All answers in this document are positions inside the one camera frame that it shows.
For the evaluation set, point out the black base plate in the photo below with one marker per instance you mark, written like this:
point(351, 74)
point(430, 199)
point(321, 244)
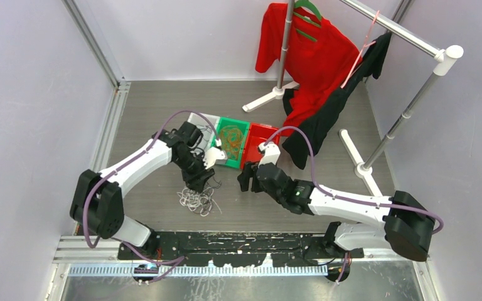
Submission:
point(239, 249)

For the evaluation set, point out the green plastic bin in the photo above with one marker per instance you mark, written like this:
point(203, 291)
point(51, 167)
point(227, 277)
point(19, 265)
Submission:
point(233, 134)

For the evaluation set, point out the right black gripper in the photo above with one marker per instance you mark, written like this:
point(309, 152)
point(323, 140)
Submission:
point(244, 178)

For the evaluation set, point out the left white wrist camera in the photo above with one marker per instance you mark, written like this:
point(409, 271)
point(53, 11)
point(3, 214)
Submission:
point(213, 156)

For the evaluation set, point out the red plastic bin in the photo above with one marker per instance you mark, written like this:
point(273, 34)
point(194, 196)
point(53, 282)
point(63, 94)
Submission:
point(258, 133)

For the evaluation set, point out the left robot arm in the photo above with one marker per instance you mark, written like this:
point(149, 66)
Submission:
point(98, 199)

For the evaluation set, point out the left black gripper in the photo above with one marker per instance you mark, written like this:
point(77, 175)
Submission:
point(196, 180)

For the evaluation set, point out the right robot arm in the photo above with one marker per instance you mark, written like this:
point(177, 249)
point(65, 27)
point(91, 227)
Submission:
point(397, 222)

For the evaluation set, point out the pink clothes hanger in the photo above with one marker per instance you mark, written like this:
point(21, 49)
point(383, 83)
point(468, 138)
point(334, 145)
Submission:
point(365, 45)

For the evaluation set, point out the aluminium frame rail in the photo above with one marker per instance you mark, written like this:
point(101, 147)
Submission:
point(113, 259)

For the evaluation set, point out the green clothes hanger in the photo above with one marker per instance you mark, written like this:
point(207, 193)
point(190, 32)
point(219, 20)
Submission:
point(308, 7)

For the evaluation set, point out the metal clothes rack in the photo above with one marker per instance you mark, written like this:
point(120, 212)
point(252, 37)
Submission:
point(427, 157)

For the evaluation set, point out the white plastic bin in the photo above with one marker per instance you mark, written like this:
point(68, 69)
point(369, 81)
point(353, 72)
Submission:
point(208, 132)

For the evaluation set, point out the black t-shirt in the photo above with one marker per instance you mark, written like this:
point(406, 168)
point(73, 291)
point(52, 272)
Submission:
point(318, 119)

